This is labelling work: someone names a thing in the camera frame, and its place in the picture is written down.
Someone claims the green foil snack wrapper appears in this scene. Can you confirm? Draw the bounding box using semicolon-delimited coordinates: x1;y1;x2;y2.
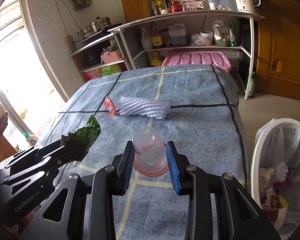
61;115;101;161

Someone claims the beige paper bag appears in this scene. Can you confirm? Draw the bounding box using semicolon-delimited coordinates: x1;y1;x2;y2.
258;167;275;193

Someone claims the red lidded jelly cup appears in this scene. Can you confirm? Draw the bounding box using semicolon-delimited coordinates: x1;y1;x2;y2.
104;96;119;115

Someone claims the white foam fruit net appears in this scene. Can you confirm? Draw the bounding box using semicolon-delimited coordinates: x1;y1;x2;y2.
271;162;289;183

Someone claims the clear plastic cup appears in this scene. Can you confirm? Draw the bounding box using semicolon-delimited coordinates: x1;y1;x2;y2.
132;126;168;177

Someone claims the magenta snack wrapper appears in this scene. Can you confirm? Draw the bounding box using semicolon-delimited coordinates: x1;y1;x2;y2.
260;186;290;209

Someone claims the white trash bin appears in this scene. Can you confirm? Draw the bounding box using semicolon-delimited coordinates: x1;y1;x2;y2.
250;117;300;240

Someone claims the clear trash bag liner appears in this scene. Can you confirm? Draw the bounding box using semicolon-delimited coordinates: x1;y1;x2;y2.
255;118;300;240

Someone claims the person's left hand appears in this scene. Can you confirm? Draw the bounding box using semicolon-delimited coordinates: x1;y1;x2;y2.
5;211;35;234

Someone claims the green cardboard box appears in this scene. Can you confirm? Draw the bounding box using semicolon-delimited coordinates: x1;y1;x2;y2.
99;64;121;76

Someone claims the pink woven basket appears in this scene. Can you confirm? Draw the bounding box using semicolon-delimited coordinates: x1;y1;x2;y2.
101;50;122;63

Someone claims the blue plaid tablecloth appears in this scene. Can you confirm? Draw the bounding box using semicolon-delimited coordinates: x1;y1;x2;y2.
39;65;247;239

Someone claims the white power strip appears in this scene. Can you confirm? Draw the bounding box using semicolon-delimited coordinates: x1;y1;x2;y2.
65;35;77;54

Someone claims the green glass bottle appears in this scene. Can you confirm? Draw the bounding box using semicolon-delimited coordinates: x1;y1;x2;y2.
248;72;255;98

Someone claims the steel steamer pot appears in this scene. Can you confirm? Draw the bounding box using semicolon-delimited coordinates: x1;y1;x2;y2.
78;16;112;38

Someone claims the yellow cooking oil bottle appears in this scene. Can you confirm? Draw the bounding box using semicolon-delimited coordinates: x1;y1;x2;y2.
150;51;165;67

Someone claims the soy sauce bottle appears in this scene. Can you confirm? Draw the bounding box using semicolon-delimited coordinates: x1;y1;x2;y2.
150;22;164;49

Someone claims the pink storage box lid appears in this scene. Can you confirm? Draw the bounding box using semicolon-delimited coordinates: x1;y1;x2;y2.
161;51;232;73

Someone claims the wooden door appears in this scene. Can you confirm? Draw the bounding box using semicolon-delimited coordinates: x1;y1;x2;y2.
256;0;300;100

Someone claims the wooden cutting board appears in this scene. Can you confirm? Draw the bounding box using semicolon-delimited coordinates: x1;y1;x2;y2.
121;0;151;23

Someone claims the dark vinegar jug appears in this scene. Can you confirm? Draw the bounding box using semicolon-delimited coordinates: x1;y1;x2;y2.
168;23;188;46

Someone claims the white metal shelf unit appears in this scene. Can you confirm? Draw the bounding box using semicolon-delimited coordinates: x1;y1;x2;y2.
70;9;266;100

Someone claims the red lidded jar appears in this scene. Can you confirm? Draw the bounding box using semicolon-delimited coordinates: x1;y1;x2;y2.
170;1;183;12

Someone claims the clear plastic storage container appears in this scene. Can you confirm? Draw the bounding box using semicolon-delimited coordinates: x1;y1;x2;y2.
207;0;237;11

